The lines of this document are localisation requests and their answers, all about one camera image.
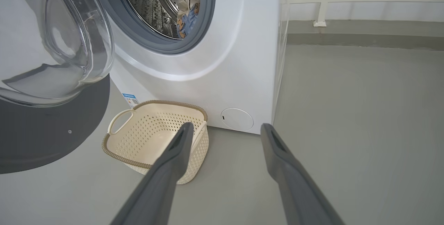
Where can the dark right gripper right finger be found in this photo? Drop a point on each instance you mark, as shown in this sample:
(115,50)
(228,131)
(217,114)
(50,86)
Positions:
(301,197)

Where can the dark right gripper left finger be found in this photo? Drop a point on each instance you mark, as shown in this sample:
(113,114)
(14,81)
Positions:
(159,190)

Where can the washing machine door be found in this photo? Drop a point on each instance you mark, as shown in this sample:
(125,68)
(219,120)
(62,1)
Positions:
(34,138)

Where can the blue cartoon print garment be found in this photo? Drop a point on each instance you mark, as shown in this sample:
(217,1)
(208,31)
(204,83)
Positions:
(185,27)

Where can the blue and white cartoon garment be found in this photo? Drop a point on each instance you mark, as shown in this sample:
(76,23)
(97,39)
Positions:
(190,8)

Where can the white front-load washing machine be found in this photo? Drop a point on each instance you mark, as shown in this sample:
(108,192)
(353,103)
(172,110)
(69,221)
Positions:
(242,62)

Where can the cream perforated laundry basket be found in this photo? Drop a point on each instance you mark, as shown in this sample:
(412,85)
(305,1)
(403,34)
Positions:
(145,138)

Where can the blue energy label sticker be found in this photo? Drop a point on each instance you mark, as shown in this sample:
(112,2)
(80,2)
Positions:
(130,100)

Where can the round white filter cover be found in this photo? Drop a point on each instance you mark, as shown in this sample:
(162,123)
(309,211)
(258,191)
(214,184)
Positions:
(237,119)

